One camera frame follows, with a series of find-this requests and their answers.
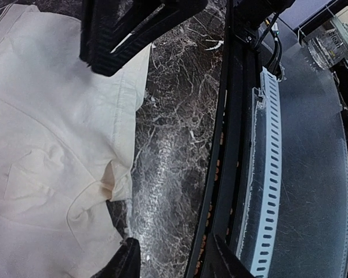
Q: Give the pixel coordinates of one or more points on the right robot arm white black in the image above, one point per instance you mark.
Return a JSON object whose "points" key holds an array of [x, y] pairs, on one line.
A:
{"points": [[249, 15]]}

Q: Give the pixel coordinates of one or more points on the white slotted cable duct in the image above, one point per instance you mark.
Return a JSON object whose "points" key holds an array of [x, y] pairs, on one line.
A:
{"points": [[266, 174]]}

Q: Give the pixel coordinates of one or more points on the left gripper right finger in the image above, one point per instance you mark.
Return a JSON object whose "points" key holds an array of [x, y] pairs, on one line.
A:
{"points": [[126, 262]]}

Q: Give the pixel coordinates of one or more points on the black front table rail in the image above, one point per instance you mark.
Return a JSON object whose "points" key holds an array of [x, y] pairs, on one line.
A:
{"points": [[219, 222]]}

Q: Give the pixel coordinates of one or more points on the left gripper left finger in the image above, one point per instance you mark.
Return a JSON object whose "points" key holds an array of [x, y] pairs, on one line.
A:
{"points": [[108, 42]]}

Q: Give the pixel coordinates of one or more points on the cream cotton boxer underwear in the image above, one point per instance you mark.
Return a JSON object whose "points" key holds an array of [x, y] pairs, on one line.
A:
{"points": [[67, 139]]}

